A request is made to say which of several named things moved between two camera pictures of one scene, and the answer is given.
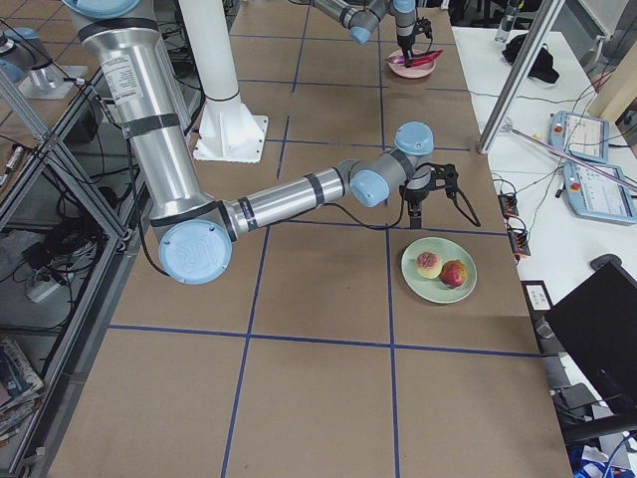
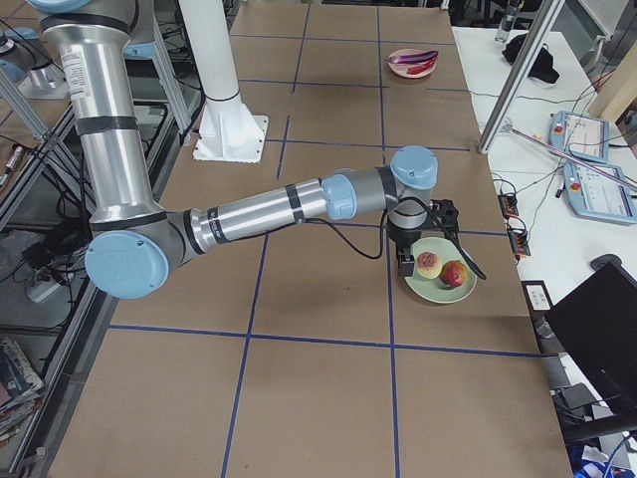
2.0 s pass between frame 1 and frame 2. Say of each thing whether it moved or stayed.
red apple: stayed
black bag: stayed
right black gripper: moved
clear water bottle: stayed
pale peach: stayed
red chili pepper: moved
